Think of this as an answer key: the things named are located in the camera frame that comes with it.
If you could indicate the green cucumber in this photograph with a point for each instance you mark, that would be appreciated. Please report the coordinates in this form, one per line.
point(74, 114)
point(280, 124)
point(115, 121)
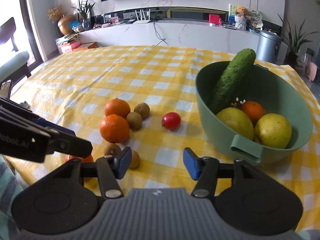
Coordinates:
point(231, 79)

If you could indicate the white wifi router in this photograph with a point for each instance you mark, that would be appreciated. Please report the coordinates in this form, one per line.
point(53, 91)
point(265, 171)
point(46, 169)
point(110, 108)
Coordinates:
point(143, 16)

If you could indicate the white marble tv cabinet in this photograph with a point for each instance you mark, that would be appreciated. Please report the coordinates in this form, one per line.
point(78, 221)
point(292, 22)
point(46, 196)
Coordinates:
point(168, 32)

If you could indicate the potted green plant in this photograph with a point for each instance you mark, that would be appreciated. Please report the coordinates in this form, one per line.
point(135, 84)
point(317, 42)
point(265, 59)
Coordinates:
point(295, 38)

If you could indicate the green plastic colander bowl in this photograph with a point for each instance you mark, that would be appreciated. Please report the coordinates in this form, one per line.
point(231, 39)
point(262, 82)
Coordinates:
point(269, 90)

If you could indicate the potted plant on cabinet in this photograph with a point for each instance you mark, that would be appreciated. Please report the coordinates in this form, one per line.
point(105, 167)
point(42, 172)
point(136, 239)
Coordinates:
point(84, 8)

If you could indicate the large yellow-green pear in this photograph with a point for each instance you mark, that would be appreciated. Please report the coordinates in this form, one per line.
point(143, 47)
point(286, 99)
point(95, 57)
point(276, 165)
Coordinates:
point(238, 121)

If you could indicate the yellow white checkered tablecloth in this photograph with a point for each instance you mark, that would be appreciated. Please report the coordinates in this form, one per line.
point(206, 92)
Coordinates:
point(73, 89)

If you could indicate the orange cardboard box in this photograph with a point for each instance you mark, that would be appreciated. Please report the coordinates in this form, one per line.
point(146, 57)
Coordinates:
point(86, 46)

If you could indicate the brown gourd vase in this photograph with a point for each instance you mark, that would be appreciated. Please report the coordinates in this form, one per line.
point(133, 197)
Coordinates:
point(63, 24)

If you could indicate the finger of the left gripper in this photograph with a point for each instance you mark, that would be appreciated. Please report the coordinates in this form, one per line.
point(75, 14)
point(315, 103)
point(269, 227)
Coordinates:
point(65, 141)
point(45, 123)

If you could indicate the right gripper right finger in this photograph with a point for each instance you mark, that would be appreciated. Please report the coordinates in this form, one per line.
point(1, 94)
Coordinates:
point(203, 170)

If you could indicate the red cherry tomato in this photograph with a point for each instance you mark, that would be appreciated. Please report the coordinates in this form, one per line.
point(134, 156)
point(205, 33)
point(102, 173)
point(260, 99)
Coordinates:
point(171, 121)

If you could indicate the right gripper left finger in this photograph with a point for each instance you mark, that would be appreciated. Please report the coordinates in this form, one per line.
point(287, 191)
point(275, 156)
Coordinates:
point(110, 169)

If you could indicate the teddy bear plush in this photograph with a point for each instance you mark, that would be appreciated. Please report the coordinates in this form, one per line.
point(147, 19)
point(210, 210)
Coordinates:
point(241, 16)

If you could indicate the silver metal trash bin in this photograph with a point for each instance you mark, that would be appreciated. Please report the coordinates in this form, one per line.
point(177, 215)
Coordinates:
point(268, 47)

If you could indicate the red box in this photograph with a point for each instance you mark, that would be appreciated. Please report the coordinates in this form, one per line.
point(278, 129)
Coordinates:
point(214, 20)

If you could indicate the yellow pear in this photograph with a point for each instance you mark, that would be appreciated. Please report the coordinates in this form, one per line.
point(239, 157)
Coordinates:
point(273, 130)

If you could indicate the smartphone on stand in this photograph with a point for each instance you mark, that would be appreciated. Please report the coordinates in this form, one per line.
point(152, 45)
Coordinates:
point(5, 90)

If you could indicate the orange tangerine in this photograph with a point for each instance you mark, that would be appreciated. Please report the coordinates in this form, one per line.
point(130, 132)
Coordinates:
point(114, 128)
point(253, 110)
point(118, 107)
point(86, 173)

